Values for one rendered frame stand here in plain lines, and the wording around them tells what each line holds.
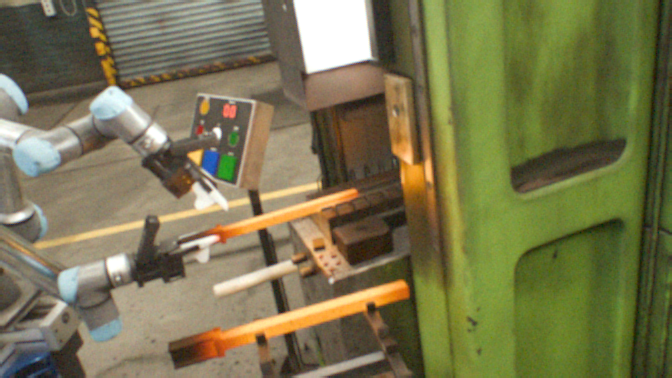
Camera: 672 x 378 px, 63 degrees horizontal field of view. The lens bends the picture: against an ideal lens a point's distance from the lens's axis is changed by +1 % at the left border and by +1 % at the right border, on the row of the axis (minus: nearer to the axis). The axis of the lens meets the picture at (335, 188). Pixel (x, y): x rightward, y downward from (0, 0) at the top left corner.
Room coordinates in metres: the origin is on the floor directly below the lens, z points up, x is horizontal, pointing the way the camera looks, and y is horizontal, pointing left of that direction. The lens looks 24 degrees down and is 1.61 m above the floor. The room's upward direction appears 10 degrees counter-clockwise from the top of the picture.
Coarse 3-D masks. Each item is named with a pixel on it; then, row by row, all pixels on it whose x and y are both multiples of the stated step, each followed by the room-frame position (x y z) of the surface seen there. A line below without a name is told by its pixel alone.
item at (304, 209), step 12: (348, 192) 1.30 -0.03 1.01; (300, 204) 1.27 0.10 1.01; (312, 204) 1.26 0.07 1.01; (324, 204) 1.27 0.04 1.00; (264, 216) 1.24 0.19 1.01; (276, 216) 1.23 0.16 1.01; (288, 216) 1.24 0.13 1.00; (300, 216) 1.25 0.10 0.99; (216, 228) 1.21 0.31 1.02; (228, 228) 1.20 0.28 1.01; (240, 228) 1.20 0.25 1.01; (252, 228) 1.21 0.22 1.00; (192, 240) 1.17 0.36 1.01
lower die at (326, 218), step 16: (368, 176) 1.45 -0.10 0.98; (384, 176) 1.41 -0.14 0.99; (400, 176) 1.37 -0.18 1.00; (320, 192) 1.40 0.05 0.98; (336, 192) 1.36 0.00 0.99; (368, 192) 1.30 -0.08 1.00; (400, 192) 1.28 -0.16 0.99; (320, 208) 1.26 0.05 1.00; (352, 208) 1.24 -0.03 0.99; (368, 208) 1.24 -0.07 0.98; (384, 208) 1.25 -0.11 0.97; (320, 224) 1.28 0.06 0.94; (336, 224) 1.21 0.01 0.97
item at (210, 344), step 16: (384, 288) 0.87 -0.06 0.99; (400, 288) 0.86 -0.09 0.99; (320, 304) 0.86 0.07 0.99; (336, 304) 0.85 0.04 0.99; (352, 304) 0.84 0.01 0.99; (272, 320) 0.83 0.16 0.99; (288, 320) 0.82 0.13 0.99; (304, 320) 0.83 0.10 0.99; (320, 320) 0.83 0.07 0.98; (192, 336) 0.81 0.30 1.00; (208, 336) 0.80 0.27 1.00; (224, 336) 0.81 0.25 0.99; (240, 336) 0.80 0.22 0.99; (176, 352) 0.79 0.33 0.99; (192, 352) 0.80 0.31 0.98; (208, 352) 0.80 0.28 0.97; (224, 352) 0.79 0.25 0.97; (176, 368) 0.78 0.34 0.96
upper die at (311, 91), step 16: (288, 64) 1.30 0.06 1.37; (352, 64) 1.24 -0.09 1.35; (368, 64) 1.25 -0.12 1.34; (288, 80) 1.32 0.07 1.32; (304, 80) 1.21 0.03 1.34; (320, 80) 1.22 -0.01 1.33; (336, 80) 1.23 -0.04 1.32; (352, 80) 1.24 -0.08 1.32; (368, 80) 1.25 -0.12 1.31; (384, 80) 1.26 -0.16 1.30; (288, 96) 1.35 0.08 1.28; (304, 96) 1.21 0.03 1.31; (320, 96) 1.21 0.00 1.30; (336, 96) 1.23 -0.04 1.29; (352, 96) 1.24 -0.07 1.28
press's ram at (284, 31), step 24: (264, 0) 1.40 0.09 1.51; (288, 0) 1.19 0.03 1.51; (312, 0) 1.17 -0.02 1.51; (336, 0) 1.18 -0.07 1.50; (360, 0) 1.20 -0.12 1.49; (288, 24) 1.23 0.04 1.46; (312, 24) 1.17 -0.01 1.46; (336, 24) 1.18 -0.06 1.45; (360, 24) 1.20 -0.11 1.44; (288, 48) 1.27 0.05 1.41; (312, 48) 1.16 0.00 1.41; (336, 48) 1.18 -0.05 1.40; (360, 48) 1.19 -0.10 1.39
